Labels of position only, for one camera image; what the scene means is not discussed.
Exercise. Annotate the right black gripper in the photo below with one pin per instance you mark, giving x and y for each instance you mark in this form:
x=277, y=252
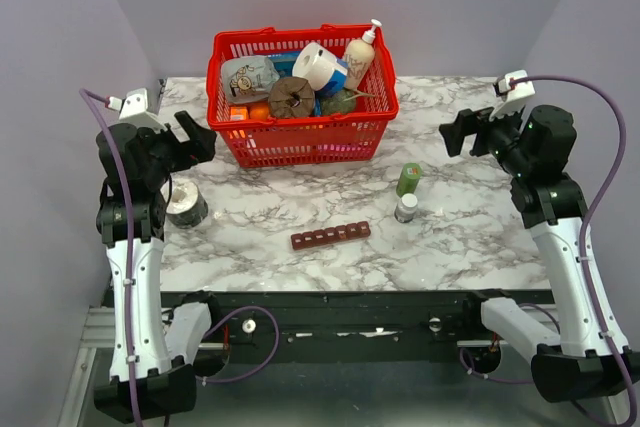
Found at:
x=467, y=123

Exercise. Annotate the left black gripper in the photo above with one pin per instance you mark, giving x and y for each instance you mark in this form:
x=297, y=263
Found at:
x=199, y=148

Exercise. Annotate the green supplement bottle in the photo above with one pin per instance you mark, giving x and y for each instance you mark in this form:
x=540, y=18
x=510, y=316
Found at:
x=409, y=178

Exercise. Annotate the brown weekly pill organizer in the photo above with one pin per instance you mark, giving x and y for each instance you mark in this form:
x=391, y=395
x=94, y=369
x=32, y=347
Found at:
x=330, y=235

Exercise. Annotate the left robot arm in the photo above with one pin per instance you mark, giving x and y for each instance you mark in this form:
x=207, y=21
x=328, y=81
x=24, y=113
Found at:
x=152, y=373

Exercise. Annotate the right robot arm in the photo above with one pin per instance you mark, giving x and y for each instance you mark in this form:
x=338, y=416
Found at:
x=584, y=358

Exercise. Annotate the orange small box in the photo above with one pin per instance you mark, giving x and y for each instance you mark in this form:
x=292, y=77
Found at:
x=239, y=113

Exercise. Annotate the orange fruit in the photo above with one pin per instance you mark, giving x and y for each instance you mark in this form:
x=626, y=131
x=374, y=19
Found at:
x=259, y=111

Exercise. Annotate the grey cartoon snack bag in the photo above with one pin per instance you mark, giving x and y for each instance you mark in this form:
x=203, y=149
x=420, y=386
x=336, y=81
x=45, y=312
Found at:
x=248, y=79

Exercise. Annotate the red plastic shopping basket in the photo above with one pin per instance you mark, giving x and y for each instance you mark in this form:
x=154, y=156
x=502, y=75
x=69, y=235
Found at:
x=283, y=142

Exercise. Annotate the white cap vitamin bottle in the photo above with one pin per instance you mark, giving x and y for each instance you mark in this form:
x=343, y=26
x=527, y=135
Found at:
x=406, y=208

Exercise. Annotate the brown round paper package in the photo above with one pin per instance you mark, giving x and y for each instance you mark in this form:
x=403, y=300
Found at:
x=291, y=98

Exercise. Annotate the cream pump lotion bottle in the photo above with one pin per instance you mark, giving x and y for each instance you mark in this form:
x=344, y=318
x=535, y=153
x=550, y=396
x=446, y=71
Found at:
x=359, y=54

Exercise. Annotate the white toilet paper roll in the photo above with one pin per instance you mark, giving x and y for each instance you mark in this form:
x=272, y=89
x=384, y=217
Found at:
x=325, y=72

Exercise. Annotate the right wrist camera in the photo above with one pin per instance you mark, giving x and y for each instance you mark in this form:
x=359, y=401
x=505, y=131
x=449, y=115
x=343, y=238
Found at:
x=513, y=93

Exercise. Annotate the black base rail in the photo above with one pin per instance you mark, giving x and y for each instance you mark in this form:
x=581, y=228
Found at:
x=355, y=326

